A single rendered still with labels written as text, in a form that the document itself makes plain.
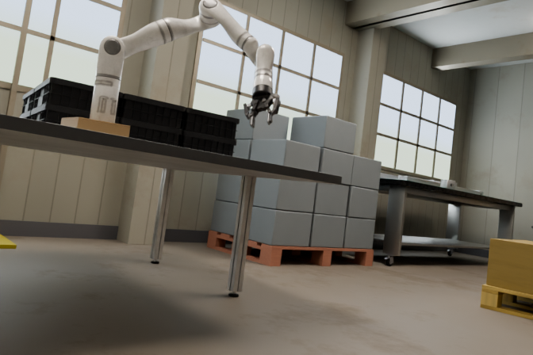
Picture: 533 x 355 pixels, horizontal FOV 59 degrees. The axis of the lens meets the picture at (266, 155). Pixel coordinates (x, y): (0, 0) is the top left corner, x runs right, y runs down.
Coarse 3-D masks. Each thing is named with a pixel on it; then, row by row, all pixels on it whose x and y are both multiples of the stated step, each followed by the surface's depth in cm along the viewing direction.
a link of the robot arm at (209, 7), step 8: (208, 0) 189; (216, 0) 190; (200, 8) 189; (208, 8) 187; (216, 8) 187; (224, 8) 189; (208, 16) 189; (216, 16) 186; (224, 16) 186; (224, 24) 186; (232, 24) 185; (232, 32) 185; (240, 32) 184; (248, 32) 185; (232, 40) 187; (240, 40) 184; (240, 48) 186
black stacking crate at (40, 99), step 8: (48, 88) 192; (56, 88) 192; (64, 88) 193; (72, 88) 195; (40, 96) 206; (48, 96) 192; (56, 96) 192; (64, 96) 194; (72, 96) 195; (80, 96) 196; (88, 96) 199; (40, 104) 203; (56, 104) 191; (64, 104) 194; (72, 104) 195; (80, 104) 197; (88, 104) 198
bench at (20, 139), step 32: (0, 128) 132; (32, 128) 136; (64, 128) 142; (128, 160) 263; (160, 160) 208; (192, 160) 172; (224, 160) 180; (160, 192) 331; (160, 224) 327; (160, 256) 328
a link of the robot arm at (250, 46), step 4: (252, 36) 184; (248, 40) 182; (252, 40) 183; (256, 40) 184; (244, 44) 183; (248, 44) 182; (252, 44) 183; (256, 44) 185; (244, 48) 184; (248, 48) 183; (252, 48) 184; (256, 48) 186; (248, 52) 184; (252, 52) 185; (248, 56) 185; (252, 56) 185; (252, 60) 185
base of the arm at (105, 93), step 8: (96, 80) 177; (104, 80) 175; (112, 80) 176; (96, 88) 176; (104, 88) 175; (112, 88) 177; (96, 96) 176; (104, 96) 175; (112, 96) 177; (96, 104) 175; (104, 104) 175; (112, 104) 177; (96, 112) 175; (104, 112) 175; (112, 112) 177; (104, 120) 175; (112, 120) 177
